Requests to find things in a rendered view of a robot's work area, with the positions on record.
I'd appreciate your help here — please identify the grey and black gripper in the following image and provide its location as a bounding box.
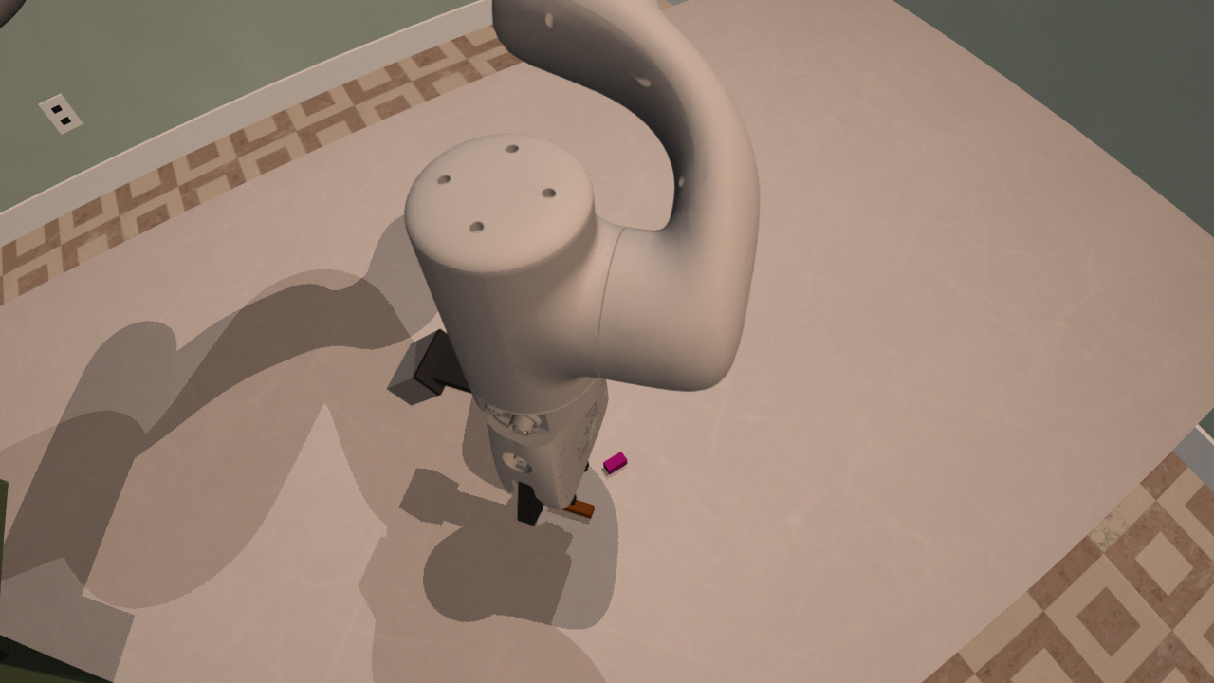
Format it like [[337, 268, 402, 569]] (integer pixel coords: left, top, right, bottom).
[[487, 380, 608, 527]]

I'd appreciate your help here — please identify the orange rod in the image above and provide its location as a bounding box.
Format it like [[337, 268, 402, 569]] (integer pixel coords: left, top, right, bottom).
[[565, 500, 595, 519]]

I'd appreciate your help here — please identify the small magenta block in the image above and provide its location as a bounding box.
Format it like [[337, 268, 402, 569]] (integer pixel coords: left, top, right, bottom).
[[603, 453, 626, 474]]

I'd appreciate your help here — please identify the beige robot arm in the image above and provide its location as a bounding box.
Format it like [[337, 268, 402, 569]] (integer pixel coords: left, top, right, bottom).
[[387, 0, 760, 436]]

